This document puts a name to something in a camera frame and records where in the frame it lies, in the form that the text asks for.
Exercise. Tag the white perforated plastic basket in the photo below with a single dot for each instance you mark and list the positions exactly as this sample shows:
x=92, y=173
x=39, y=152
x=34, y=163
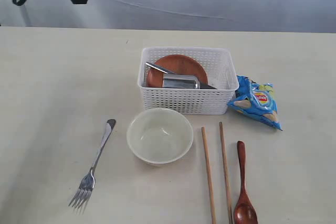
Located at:
x=220, y=71

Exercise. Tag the brown wooden handled spoon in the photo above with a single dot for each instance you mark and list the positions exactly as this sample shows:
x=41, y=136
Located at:
x=244, y=212

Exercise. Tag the stainless steel cup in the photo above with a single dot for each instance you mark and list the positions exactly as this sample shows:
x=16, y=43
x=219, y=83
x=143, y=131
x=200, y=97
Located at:
x=178, y=81

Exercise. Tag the stainless steel fork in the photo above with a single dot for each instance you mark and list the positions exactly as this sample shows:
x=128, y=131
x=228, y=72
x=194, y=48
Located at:
x=87, y=184

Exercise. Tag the blue potato chips bag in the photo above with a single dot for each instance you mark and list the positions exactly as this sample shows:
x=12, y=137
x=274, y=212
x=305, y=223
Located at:
x=256, y=101

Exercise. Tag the wooden chopstick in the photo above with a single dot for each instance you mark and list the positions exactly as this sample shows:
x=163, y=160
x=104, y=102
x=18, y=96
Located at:
x=226, y=175
x=209, y=177

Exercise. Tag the terracotta brown plate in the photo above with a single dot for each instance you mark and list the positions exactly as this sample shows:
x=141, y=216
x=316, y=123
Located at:
x=179, y=64

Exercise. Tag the grey backdrop curtain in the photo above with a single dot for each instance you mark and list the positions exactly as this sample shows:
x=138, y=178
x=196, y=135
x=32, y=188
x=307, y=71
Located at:
x=308, y=16

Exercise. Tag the speckled beige ceramic bowl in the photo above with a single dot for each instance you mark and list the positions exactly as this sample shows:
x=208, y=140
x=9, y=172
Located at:
x=160, y=136

